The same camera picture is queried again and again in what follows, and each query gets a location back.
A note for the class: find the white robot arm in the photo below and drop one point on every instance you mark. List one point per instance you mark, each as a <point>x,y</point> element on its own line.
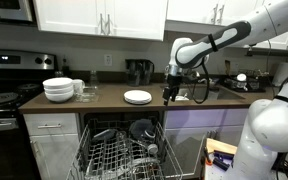
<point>265,131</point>

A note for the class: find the white wall outlet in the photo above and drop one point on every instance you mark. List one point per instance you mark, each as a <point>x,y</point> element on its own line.
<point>108,60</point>

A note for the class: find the stack of white bowls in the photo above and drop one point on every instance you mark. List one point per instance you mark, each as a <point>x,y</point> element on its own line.
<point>58,89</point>

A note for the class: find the white lower cabinet drawer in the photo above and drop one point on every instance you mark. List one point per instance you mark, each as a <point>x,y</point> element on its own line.
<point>51,124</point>

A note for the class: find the wooden board with tools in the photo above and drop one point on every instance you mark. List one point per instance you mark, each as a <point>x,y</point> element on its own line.
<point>217,158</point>

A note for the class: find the white upper cabinet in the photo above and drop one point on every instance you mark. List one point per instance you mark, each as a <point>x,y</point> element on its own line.
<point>136,19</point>

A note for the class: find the clear glass bottle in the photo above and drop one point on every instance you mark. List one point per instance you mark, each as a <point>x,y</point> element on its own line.
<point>93,79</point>

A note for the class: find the clear glass container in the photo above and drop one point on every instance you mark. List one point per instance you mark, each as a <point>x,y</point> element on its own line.
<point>89,94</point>

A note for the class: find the kitchen sink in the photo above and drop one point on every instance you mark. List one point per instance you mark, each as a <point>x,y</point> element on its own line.
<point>198,93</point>

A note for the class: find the stainless steel stove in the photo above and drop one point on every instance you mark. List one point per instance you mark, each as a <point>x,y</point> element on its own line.
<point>21,77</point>

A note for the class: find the dishwasher wire rack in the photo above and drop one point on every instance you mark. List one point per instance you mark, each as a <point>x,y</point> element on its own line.
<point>124,150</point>

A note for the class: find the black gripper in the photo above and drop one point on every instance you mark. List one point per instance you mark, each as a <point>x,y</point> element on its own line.
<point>172,88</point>

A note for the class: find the white plate pile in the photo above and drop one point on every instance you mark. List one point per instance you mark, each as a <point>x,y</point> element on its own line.
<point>137,97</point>

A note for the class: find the microwave oven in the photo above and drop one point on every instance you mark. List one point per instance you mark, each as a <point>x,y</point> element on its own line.
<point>17,11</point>

